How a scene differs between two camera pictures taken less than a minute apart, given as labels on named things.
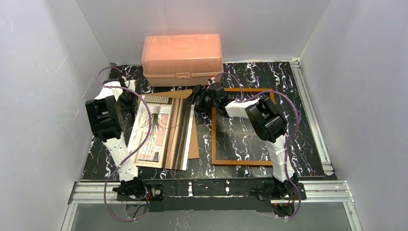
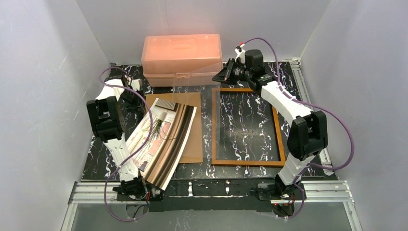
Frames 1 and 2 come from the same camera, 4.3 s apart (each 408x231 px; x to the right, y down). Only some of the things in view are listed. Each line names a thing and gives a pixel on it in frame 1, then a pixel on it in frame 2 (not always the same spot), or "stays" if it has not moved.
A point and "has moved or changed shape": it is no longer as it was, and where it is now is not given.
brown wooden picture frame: (228, 162) stays
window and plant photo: (168, 144) has moved or changed shape
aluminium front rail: (101, 192) stays
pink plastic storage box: (181, 59) stays
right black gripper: (199, 97) to (228, 72)
